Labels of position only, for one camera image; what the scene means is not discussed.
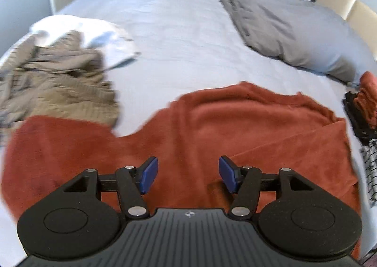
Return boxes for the light grey pillow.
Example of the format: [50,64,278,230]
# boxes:
[265,0,377,85]

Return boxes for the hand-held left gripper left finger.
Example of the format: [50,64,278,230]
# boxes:
[61,156,159,220]

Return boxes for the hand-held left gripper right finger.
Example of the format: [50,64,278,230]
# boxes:
[218,155,315,221]

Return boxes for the beige ribbed garment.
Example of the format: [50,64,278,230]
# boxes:
[0,30,123,146]

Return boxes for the cream padded headboard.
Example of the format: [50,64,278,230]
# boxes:
[316,0,377,59]

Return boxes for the bed with grey sheet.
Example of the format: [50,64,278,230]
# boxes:
[0,0,377,267]

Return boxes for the folded black garment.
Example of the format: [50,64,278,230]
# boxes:
[342,92,377,141]

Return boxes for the dark grey pillow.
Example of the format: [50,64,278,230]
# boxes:
[213,0,298,63]

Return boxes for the rust fleece pants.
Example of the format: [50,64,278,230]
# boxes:
[1,81,363,262]

